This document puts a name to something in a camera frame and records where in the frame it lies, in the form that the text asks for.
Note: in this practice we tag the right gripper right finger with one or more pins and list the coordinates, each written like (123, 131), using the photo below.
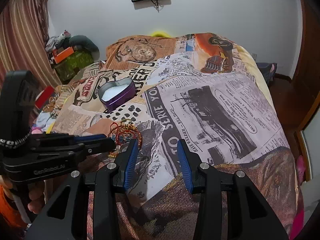
(249, 214)

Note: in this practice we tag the pink cloth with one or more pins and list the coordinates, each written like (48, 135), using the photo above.
(298, 221)

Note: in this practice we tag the dark grey pillow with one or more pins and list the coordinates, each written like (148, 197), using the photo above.
(84, 42)

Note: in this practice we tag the left hand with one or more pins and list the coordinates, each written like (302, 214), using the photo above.
(36, 194)

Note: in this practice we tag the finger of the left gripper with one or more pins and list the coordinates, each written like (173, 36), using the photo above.
(87, 137)
(95, 147)

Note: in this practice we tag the yellow cloth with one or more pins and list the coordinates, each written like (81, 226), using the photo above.
(160, 34)

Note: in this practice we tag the brown wooden door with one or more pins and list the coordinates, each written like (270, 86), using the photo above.
(306, 77)

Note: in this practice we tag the newspaper print bed blanket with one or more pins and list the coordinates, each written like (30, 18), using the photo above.
(204, 89)

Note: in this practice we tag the purple heart-shaped tin box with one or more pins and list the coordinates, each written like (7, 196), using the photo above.
(115, 93)

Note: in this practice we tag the striped brown curtain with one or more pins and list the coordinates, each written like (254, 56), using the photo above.
(24, 34)

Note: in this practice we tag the green patterned box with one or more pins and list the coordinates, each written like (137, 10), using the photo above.
(70, 66)

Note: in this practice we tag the red gold bangle pile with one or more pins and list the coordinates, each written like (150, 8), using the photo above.
(121, 133)

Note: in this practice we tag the orange box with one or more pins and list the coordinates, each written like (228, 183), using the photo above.
(60, 56)

